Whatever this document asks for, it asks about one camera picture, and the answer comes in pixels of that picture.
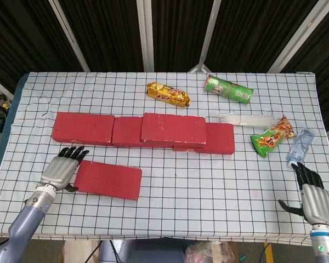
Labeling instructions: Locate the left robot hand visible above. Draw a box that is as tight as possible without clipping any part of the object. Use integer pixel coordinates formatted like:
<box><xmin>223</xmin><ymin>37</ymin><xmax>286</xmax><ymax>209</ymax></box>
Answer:
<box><xmin>35</xmin><ymin>146</ymin><xmax>90</xmax><ymax>192</ymax></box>

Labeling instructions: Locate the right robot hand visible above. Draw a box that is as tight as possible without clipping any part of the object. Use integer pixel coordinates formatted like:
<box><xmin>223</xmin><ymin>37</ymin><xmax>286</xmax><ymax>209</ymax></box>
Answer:
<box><xmin>278</xmin><ymin>161</ymin><xmax>329</xmax><ymax>227</ymax></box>

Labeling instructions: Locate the red brick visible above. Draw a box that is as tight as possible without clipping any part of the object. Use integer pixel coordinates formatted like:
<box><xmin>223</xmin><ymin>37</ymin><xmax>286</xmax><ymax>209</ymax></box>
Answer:
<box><xmin>172</xmin><ymin>122</ymin><xmax>236</xmax><ymax>156</ymax></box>
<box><xmin>51</xmin><ymin>111</ymin><xmax>116</xmax><ymax>146</ymax></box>
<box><xmin>72</xmin><ymin>160</ymin><xmax>143</xmax><ymax>202</ymax></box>
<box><xmin>111</xmin><ymin>116</ymin><xmax>145</xmax><ymax>148</ymax></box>
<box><xmin>140</xmin><ymin>112</ymin><xmax>208</xmax><ymax>146</ymax></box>

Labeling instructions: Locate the clear plastic water bottle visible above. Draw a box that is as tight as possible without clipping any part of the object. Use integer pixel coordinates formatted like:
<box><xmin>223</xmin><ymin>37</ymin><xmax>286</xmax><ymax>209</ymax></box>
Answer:
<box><xmin>287</xmin><ymin>129</ymin><xmax>316</xmax><ymax>168</ymax></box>

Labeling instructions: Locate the green snack bag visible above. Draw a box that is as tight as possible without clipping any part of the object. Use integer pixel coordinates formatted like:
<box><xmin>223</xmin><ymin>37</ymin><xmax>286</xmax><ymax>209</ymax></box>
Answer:
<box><xmin>249</xmin><ymin>115</ymin><xmax>296</xmax><ymax>158</ymax></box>

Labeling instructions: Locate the clear plastic cup stack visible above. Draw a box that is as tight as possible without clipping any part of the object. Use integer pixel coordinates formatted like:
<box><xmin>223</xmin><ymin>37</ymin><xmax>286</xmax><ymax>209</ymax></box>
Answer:
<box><xmin>218</xmin><ymin>111</ymin><xmax>277</xmax><ymax>128</ymax></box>

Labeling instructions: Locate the grey robot torso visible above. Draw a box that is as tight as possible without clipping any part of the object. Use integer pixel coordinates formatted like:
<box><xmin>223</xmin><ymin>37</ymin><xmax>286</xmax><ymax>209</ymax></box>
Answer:
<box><xmin>98</xmin><ymin>238</ymin><xmax>186</xmax><ymax>263</ymax></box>

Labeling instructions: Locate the clear plastic bag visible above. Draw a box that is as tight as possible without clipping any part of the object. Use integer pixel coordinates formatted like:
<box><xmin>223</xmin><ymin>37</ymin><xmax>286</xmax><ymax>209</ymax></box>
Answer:
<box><xmin>185</xmin><ymin>240</ymin><xmax>236</xmax><ymax>263</ymax></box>

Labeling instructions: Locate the white black grid tablecloth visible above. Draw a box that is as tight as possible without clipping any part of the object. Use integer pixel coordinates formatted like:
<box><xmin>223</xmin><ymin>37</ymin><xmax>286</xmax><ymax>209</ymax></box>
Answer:
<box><xmin>0</xmin><ymin>71</ymin><xmax>329</xmax><ymax>242</ymax></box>

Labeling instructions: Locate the gold biscuit packet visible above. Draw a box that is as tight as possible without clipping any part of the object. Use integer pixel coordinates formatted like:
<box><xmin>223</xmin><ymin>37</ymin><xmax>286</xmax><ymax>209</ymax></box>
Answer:
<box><xmin>145</xmin><ymin>81</ymin><xmax>191</xmax><ymax>108</ymax></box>

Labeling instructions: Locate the green chips can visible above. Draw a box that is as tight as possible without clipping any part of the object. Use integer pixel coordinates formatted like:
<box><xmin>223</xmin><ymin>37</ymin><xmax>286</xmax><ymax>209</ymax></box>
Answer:
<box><xmin>203</xmin><ymin>74</ymin><xmax>255</xmax><ymax>105</ymax></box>

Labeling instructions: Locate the dark pleated curtain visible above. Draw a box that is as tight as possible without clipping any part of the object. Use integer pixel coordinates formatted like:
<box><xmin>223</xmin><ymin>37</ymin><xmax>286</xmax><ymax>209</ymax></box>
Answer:
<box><xmin>0</xmin><ymin>0</ymin><xmax>329</xmax><ymax>132</ymax></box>

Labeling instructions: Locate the white frame bar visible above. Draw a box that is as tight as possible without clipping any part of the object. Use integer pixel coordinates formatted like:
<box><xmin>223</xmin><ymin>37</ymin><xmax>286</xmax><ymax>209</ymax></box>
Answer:
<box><xmin>48</xmin><ymin>0</ymin><xmax>90</xmax><ymax>72</ymax></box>
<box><xmin>136</xmin><ymin>0</ymin><xmax>155</xmax><ymax>72</ymax></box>
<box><xmin>265</xmin><ymin>0</ymin><xmax>326</xmax><ymax>73</ymax></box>
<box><xmin>188</xmin><ymin>0</ymin><xmax>223</xmax><ymax>73</ymax></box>

